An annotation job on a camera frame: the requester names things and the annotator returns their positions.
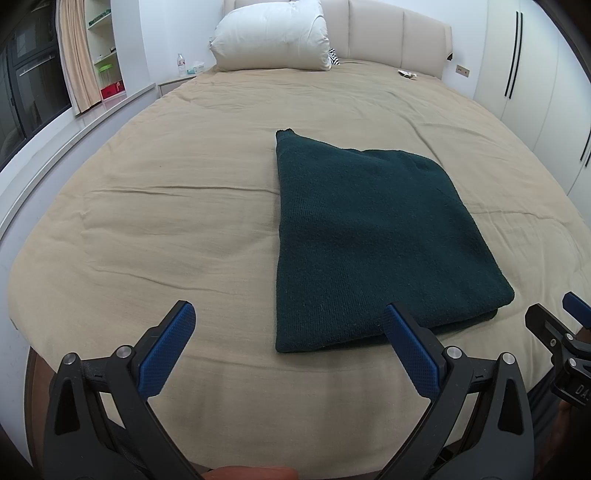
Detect dark green knit sweater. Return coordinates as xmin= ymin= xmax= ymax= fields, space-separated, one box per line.
xmin=274 ymin=128 xmax=515 ymax=354

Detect white nightstand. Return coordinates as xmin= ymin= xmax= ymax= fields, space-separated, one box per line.
xmin=157 ymin=69 xmax=214 ymax=97

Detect beige curtain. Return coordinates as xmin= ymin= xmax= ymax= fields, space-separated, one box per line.
xmin=55 ymin=0 xmax=103 ymax=115

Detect white window ledge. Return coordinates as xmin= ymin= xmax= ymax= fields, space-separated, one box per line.
xmin=0 ymin=83 xmax=158 ymax=241

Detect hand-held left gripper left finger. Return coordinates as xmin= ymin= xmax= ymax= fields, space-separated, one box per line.
xmin=42 ymin=300 xmax=204 ymax=480

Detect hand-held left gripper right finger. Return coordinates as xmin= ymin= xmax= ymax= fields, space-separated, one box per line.
xmin=376 ymin=302 xmax=536 ymax=480

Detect white wardrobe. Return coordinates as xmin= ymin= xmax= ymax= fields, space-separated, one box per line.
xmin=471 ymin=0 xmax=591 ymax=208

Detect person's right forearm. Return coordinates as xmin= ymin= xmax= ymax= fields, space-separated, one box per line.
xmin=551 ymin=401 xmax=591 ymax=467

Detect bed with beige sheet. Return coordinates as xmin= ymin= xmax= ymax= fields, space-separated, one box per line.
xmin=7 ymin=58 xmax=591 ymax=467

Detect person's grey pants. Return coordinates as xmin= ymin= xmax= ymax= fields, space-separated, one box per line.
xmin=526 ymin=369 xmax=570 ymax=468

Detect dark window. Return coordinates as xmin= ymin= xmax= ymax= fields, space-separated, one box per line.
xmin=0 ymin=0 xmax=73 ymax=163

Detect person's left hand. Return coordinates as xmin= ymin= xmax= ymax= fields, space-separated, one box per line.
xmin=203 ymin=466 xmax=298 ymax=480

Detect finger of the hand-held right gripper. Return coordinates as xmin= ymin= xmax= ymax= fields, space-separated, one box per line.
xmin=525 ymin=303 xmax=577 ymax=365
xmin=562 ymin=292 xmax=591 ymax=332

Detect white shelf unit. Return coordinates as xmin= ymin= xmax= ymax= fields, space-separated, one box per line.
xmin=85 ymin=0 xmax=127 ymax=101

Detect white pillow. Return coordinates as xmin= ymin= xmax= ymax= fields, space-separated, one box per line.
xmin=209 ymin=0 xmax=333 ymax=72

